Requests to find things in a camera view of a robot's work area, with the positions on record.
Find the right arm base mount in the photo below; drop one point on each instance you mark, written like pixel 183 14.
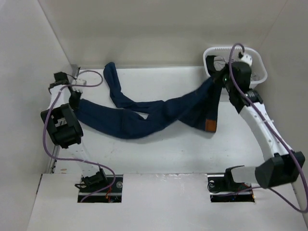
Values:
pixel 224 190

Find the white plastic laundry basket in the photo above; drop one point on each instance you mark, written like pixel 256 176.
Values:
pixel 257 64

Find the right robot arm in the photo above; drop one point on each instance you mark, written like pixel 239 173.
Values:
pixel 281 162

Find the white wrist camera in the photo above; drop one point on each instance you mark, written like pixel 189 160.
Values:
pixel 245 58
pixel 78 85

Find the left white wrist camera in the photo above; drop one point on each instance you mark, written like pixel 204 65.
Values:
pixel 78 85

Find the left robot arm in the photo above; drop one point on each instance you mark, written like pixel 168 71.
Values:
pixel 64 129

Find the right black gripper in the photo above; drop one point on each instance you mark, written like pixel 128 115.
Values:
pixel 227 69

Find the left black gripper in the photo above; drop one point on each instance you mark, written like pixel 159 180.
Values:
pixel 74 105

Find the grey garment in basket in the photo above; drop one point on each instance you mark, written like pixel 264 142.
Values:
pixel 219 63

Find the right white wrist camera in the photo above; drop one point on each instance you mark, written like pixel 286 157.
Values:
pixel 245 58

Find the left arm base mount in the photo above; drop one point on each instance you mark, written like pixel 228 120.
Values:
pixel 108 195

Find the black garment in basket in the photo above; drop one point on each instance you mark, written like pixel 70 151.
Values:
pixel 210 66

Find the dark blue denim trousers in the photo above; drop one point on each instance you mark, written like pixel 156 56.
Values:
pixel 133 120

